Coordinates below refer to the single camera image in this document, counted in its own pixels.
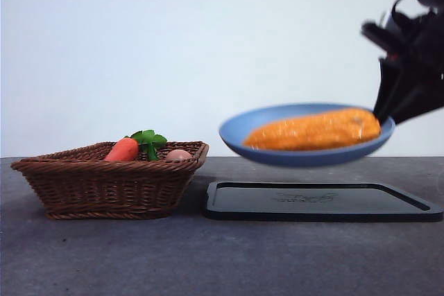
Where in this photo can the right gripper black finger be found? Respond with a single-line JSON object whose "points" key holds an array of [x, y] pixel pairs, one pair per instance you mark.
{"points": [[386, 91], [414, 102]]}

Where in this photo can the brown egg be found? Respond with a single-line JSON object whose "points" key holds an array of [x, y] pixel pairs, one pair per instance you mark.
{"points": [[177, 155]]}

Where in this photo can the orange carrot with green leaves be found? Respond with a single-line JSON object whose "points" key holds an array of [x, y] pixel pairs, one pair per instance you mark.
{"points": [[121, 150]]}

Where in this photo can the brown wicker basket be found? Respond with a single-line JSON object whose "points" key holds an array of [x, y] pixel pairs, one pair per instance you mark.
{"points": [[104, 188]]}

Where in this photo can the black rectangular tray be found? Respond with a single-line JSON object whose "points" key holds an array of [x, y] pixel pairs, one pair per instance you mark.
{"points": [[312, 206]]}

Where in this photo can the blue round plate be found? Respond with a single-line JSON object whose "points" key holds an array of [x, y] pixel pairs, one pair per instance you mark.
{"points": [[295, 159]]}

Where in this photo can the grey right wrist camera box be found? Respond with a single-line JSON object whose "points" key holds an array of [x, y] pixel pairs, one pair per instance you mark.
{"points": [[378, 34]]}

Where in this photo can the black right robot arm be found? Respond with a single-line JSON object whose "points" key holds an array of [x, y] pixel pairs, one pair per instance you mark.
{"points": [[426, 32]]}

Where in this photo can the green chili pepper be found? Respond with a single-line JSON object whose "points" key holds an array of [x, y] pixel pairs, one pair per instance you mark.
{"points": [[153, 153]]}

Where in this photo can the orange-yellow corn cob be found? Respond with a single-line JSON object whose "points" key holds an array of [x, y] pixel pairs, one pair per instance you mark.
{"points": [[312, 133]]}

